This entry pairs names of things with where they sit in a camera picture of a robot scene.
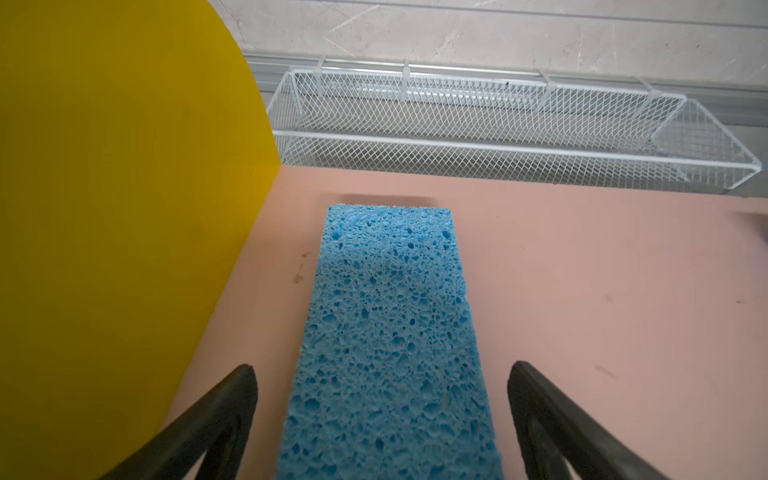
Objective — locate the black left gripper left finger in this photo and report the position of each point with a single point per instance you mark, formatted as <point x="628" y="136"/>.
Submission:
<point x="213" y="433"/>

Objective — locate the blue sponge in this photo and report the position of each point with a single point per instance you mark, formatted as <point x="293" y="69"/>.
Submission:
<point x="389" y="383"/>

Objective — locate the white wire mesh basket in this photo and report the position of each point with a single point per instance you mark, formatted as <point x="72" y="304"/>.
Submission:
<point x="504" y="129"/>

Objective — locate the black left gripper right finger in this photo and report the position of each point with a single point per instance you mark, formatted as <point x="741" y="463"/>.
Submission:
<point x="558" y="439"/>

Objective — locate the yellow shelf unit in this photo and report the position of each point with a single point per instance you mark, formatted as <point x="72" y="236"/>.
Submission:
<point x="151" y="242"/>

